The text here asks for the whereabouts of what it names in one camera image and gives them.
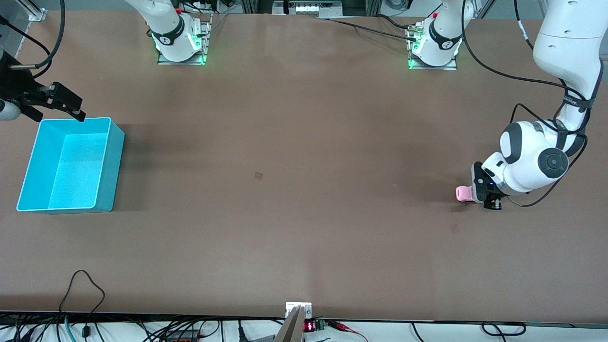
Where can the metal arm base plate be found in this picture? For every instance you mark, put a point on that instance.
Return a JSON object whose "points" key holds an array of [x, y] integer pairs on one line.
{"points": [[451, 67], [202, 53]]}

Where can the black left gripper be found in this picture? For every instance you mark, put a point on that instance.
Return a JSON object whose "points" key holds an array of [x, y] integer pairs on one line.
{"points": [[492, 203]]}

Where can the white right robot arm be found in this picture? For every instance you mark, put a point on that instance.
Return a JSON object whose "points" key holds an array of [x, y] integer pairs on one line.
{"points": [[171, 28]]}

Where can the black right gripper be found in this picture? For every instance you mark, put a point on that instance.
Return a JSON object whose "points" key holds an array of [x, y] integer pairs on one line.
{"points": [[14, 85]]}

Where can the red clip lead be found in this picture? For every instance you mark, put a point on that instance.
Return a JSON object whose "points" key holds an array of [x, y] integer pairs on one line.
{"points": [[339, 325]]}

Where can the lit control box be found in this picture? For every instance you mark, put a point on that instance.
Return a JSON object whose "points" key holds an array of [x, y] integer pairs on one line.
{"points": [[308, 8]]}

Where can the aluminium frame extrusion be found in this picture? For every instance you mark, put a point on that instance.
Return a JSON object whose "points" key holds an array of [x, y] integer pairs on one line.
{"points": [[484, 8], [38, 13]]}

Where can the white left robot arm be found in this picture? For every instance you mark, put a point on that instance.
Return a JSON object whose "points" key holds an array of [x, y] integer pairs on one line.
{"points": [[570, 47]]}

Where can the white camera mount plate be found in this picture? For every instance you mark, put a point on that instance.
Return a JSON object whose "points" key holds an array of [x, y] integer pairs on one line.
{"points": [[289, 306]]}

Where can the teal plastic bin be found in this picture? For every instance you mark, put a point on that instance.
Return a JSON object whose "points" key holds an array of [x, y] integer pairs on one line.
{"points": [[71, 166]]}

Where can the pink jeep toy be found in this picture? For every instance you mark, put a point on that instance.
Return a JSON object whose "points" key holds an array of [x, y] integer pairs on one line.
{"points": [[463, 194]]}

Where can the red digit display module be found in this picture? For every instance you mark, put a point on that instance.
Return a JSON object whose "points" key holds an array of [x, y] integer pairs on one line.
{"points": [[309, 326]]}

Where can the aluminium camera bar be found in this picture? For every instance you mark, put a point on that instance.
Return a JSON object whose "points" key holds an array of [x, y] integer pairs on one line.
{"points": [[290, 330]]}

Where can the green terminal block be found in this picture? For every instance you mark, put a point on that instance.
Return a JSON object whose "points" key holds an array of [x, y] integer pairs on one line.
{"points": [[320, 325]]}

